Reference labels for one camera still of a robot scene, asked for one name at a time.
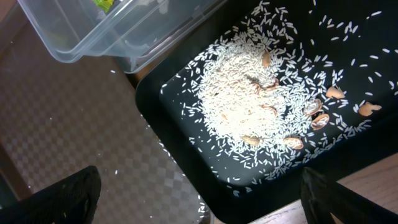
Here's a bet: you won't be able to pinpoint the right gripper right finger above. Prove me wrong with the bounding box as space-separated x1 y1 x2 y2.
300 167 397 224

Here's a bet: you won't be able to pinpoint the green orange snack wrapper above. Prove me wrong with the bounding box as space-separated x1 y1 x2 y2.
93 0 114 12

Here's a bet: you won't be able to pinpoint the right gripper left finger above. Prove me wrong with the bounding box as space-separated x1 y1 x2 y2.
1 166 101 224

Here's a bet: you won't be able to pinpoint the clear plastic waste bin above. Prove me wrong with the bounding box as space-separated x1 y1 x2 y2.
18 0 225 73

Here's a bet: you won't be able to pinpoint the black waste tray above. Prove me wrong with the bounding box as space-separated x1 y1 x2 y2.
136 0 397 223

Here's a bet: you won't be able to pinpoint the dark brown serving tray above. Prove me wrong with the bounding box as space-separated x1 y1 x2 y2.
1 24 211 223

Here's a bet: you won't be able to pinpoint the spilled rice food waste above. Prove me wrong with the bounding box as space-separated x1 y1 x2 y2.
160 1 397 197

